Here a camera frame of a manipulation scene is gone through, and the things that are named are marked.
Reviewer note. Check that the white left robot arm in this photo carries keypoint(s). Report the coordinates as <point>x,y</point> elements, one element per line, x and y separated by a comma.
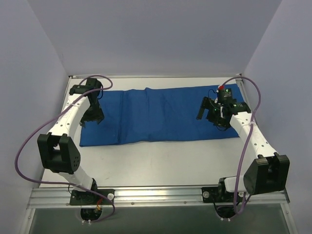
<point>57,149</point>

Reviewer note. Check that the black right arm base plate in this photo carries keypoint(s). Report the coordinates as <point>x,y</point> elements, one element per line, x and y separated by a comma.
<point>215,194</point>

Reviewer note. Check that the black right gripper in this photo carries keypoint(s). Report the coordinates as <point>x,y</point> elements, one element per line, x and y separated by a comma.
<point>207,110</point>

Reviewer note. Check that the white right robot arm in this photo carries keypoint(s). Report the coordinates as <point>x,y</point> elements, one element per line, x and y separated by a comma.
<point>268,170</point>

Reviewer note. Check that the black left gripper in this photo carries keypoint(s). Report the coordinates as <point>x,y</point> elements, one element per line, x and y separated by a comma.
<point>91,117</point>

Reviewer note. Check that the blue surgical drape cloth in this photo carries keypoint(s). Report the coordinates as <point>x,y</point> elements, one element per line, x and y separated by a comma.
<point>152,115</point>

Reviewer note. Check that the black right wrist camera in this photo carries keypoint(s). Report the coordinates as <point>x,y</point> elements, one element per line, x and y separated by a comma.
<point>224,95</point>

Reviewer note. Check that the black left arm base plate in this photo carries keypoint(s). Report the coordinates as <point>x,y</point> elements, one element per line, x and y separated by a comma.
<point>79,198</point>

